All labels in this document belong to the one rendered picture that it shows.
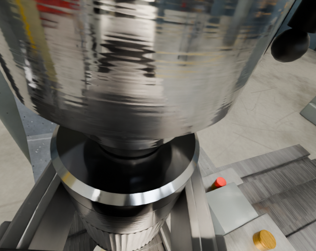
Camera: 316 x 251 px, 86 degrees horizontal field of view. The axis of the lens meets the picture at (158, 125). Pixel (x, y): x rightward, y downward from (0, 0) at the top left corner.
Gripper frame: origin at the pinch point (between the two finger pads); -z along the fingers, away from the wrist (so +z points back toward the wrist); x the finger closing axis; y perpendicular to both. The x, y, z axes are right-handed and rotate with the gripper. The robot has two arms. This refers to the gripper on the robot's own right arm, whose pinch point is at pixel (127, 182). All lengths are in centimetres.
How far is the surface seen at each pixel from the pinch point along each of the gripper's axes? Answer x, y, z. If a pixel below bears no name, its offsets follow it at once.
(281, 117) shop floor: -188, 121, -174
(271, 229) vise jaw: -21.4, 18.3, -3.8
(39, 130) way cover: 23.5, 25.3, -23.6
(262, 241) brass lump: -17.9, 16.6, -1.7
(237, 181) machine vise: -18.4, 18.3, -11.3
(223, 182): -14.1, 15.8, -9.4
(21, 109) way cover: 26.5, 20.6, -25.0
